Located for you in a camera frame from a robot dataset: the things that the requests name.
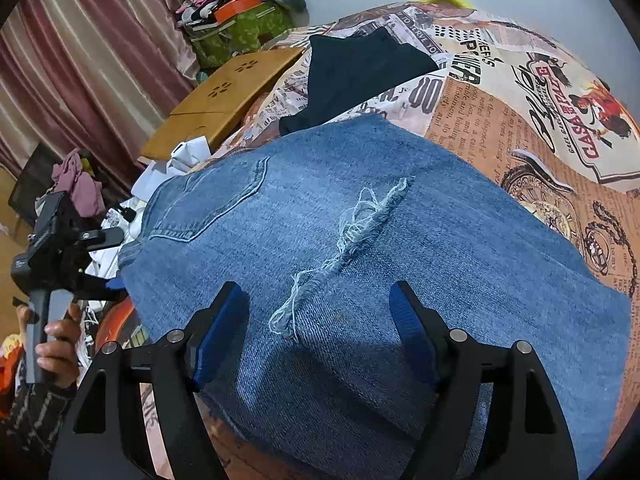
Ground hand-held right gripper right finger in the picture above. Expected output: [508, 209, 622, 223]
[389, 281, 581, 480]

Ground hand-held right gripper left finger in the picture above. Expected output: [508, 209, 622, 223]
[47, 281, 251, 480]

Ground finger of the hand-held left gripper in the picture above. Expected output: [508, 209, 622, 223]
[75, 266, 127, 304]
[82, 227, 125, 252]

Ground blue denim pants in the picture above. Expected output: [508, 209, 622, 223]
[117, 112, 632, 480]

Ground person's left forearm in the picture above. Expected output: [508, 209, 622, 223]
[0, 380, 76, 480]

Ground person's left hand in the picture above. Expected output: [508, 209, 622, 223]
[36, 304, 84, 389]

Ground orange plastic object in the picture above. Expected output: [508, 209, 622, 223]
[95, 295, 146, 356]

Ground pink cloth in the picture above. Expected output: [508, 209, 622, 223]
[52, 149, 106, 218]

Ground black mesh chair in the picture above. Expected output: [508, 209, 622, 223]
[7, 142, 66, 221]

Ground white crumpled papers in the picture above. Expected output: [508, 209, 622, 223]
[131, 135, 213, 201]

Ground striped pink curtain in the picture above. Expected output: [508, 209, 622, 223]
[0, 0, 201, 201]

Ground wooden lap desk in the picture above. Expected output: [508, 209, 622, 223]
[140, 47, 303, 161]

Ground printed blanket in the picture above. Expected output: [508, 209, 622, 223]
[125, 0, 640, 480]

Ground green patterned bag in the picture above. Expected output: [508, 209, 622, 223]
[187, 2, 293, 71]

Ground dark folded garment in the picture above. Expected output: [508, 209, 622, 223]
[279, 27, 440, 136]

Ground orange box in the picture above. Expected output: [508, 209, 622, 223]
[212, 0, 263, 23]

